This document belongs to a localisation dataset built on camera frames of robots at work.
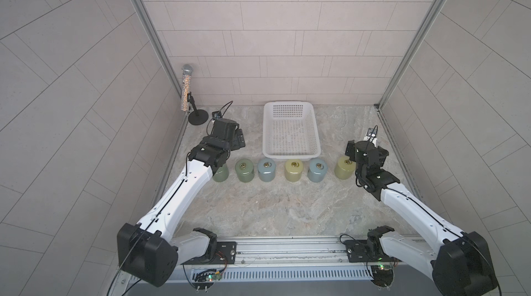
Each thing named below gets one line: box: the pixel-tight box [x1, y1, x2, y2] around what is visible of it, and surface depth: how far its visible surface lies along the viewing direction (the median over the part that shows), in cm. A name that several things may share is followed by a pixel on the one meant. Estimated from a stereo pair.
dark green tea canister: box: [235, 158, 255, 184], surface depth 86 cm
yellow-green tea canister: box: [284, 159, 304, 183], surface depth 86 cm
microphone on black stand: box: [180, 63, 209, 126], surface depth 96 cm
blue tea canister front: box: [257, 157, 277, 182], surface depth 87 cm
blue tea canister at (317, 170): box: [306, 158, 328, 183], surface depth 87 cm
